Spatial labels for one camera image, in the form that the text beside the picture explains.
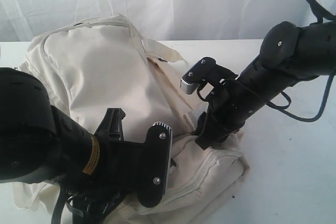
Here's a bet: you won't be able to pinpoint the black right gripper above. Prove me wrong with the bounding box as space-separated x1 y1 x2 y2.
195 64 238 148

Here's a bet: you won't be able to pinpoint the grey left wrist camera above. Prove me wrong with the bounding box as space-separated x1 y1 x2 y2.
137 122 172 208

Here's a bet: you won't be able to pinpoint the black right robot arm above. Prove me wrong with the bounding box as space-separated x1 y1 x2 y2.
195 22 335 150

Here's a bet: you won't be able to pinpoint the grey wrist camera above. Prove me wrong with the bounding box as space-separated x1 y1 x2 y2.
137 122 172 208
180 57 216 94

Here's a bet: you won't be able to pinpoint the cream fabric duffel bag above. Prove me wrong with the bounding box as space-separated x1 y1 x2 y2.
19 15 249 223

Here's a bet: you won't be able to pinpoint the white backdrop curtain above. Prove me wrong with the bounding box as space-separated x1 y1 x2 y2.
1 0 335 41

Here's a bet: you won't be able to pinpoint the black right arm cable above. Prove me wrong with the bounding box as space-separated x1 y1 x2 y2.
262 0 336 123

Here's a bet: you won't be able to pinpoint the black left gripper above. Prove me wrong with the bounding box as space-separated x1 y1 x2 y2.
93 108 146 223

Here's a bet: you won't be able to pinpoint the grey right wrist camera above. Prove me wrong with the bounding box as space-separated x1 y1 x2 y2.
180 57 216 94

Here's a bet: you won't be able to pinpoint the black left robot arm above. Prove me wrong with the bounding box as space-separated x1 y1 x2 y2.
1 68 143 223

